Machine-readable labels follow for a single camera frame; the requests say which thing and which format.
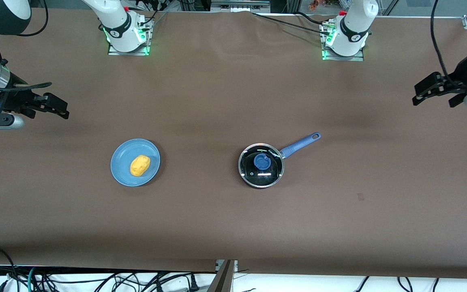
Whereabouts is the yellow potato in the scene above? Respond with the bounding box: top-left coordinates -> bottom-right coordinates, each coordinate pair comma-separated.
130,155 -> 151,177

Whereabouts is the glass lid with blue knob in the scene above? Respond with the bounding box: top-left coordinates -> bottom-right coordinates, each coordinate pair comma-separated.
240,144 -> 285,188

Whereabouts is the blue round plate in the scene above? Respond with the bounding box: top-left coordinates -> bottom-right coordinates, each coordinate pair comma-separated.
110,139 -> 161,187

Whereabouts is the brown table cover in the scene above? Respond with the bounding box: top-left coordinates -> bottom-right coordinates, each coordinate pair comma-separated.
0,8 -> 467,280

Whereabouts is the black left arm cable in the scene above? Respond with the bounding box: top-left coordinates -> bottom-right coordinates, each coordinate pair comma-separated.
431,0 -> 467,88

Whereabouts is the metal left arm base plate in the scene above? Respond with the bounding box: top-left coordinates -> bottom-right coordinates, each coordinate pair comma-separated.
321,22 -> 365,62

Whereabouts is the black cable on table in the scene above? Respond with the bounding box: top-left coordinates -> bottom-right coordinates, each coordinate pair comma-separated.
128,0 -> 169,31
252,11 -> 333,37

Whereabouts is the black pot with blue handle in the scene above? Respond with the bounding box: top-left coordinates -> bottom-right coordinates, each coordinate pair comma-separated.
238,131 -> 322,190

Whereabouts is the black tangled floor cable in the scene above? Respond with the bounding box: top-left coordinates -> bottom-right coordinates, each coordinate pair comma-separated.
108,271 -> 189,292
35,271 -> 110,292

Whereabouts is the silver rail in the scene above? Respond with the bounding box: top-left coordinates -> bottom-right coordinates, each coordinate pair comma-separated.
210,0 -> 271,13

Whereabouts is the aluminium frame profile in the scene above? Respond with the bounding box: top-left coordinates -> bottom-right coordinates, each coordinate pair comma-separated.
206,260 -> 239,292

